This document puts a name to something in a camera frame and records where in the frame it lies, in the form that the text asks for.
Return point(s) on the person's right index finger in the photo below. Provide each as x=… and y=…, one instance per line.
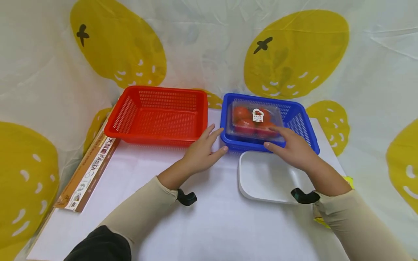
x=278, y=129

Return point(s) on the blue plastic basket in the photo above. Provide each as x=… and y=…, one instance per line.
x=298, y=119

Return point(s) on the person's left hand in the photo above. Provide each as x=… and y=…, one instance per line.
x=197, y=156

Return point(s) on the white plastic tray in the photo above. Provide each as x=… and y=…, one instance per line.
x=261, y=177

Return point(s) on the person's right hand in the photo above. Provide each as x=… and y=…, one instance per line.
x=298, y=150

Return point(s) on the person's right forearm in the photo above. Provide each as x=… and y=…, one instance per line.
x=346, y=214

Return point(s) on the black wrist band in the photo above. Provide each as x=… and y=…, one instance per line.
x=303, y=197
x=186, y=198

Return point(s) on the long brown printed box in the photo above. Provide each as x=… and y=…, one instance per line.
x=88, y=174

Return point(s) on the person's left middle finger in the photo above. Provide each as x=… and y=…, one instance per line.
x=208, y=131

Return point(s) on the clear plastic box of tomatoes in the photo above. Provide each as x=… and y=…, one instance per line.
x=248, y=121

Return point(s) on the yellow flat object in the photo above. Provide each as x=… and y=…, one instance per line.
x=349, y=182

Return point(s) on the person's left thumb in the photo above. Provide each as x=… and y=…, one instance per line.
x=218, y=153

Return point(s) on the person's left index finger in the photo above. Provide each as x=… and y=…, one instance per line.
x=217, y=136

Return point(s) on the red plastic basket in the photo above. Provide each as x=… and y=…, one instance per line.
x=156, y=121

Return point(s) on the person's left forearm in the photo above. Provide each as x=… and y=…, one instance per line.
x=140, y=210

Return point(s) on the person's right thumb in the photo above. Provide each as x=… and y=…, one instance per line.
x=272, y=147

